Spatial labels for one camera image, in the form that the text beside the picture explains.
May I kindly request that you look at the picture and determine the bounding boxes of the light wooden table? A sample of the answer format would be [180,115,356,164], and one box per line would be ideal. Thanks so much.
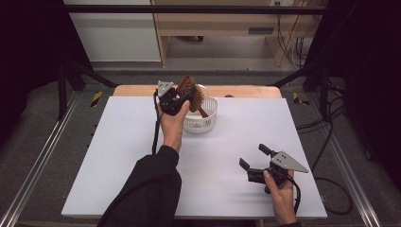
[112,83,283,99]

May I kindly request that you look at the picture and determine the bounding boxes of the light wooden desk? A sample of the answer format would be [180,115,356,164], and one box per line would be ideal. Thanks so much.
[150,0,329,68]

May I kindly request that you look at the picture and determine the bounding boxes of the person's right hand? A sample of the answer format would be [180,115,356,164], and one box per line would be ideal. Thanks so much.
[262,169,298,223]

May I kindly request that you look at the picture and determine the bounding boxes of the white plastic basket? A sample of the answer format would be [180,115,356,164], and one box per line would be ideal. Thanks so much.
[182,83,219,135]

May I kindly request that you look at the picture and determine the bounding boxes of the aluminium floor rail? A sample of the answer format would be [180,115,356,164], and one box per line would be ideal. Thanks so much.
[0,90,80,227]
[326,134,383,227]

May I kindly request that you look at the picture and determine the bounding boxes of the person's left hand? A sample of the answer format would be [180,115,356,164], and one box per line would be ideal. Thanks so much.
[156,99,192,153]

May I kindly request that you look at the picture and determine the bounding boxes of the black curtain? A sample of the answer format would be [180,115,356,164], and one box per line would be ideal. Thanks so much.
[306,0,401,185]
[0,0,93,150]

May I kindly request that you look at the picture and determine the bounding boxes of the white table cover sheet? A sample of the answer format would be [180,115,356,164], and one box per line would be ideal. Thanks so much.
[61,96,329,220]

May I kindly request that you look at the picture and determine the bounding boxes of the right hand-held gripper black cable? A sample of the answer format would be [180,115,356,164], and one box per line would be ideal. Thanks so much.
[286,174,303,217]

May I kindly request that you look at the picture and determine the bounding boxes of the hanging cables by desk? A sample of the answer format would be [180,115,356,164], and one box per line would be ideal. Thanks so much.
[274,0,323,70]

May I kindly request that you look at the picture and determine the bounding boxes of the black floor cables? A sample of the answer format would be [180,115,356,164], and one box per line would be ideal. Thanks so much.
[295,79,355,217]

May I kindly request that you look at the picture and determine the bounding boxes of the yellow black tape strip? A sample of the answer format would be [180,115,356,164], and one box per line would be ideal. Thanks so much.
[291,91,311,107]
[90,90,104,109]

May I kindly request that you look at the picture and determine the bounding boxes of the hand-held gripper black cable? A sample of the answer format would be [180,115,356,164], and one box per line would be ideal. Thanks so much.
[151,89,163,156]
[286,174,303,217]

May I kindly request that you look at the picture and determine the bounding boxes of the black horizontal frame bar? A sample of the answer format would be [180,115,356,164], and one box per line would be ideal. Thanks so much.
[61,4,330,15]

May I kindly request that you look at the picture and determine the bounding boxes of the brown wooden hairbrush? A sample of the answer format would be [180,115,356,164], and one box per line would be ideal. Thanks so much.
[175,75,210,119]

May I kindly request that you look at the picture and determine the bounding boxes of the black metal frame stand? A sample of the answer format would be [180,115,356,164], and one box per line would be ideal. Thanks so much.
[56,59,120,121]
[267,60,333,121]

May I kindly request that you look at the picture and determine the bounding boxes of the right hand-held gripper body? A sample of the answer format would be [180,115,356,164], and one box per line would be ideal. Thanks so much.
[246,150,309,187]

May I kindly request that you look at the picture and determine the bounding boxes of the white cabinet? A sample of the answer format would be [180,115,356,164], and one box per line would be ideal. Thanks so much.
[62,0,163,63]

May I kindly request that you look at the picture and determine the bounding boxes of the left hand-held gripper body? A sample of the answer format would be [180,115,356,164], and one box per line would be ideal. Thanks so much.
[155,79,194,116]

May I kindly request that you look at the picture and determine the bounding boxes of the left hand-held gripper black cable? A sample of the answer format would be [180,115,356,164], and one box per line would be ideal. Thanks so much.
[151,89,163,156]

